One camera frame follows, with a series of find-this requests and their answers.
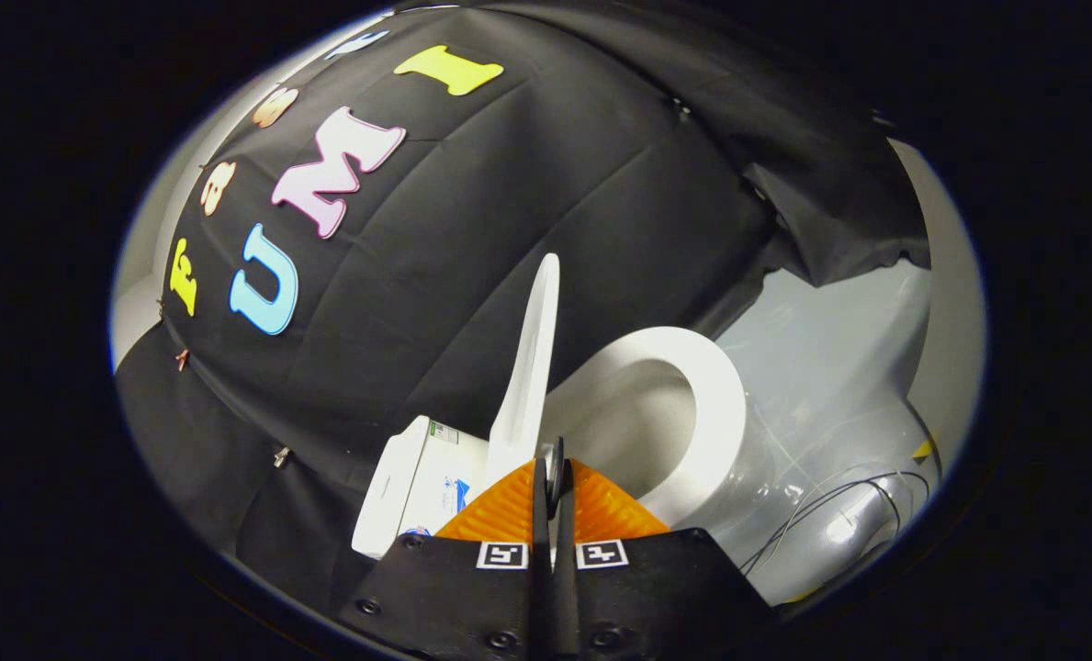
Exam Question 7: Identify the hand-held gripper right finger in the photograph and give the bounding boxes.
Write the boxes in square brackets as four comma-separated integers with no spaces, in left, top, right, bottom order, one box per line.
[550,456,774,661]

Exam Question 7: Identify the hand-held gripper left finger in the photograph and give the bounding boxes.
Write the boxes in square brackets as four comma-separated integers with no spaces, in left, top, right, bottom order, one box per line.
[339,459,551,660]

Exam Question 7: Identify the black round lid pull tab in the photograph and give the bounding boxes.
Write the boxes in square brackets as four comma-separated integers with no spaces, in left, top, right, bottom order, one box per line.
[544,437,566,520]

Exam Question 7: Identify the white toilet lid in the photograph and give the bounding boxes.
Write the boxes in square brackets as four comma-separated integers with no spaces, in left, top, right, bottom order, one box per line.
[488,253,562,487]

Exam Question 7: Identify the white ceramic toilet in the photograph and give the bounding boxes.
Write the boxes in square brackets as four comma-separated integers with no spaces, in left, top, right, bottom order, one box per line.
[353,326,781,561]

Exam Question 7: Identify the black backdrop cloth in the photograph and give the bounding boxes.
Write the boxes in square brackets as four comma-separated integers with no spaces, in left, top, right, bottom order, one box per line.
[114,0,932,607]

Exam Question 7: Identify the black cable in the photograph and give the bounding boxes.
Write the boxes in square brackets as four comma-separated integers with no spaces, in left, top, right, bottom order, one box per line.
[738,470,932,576]

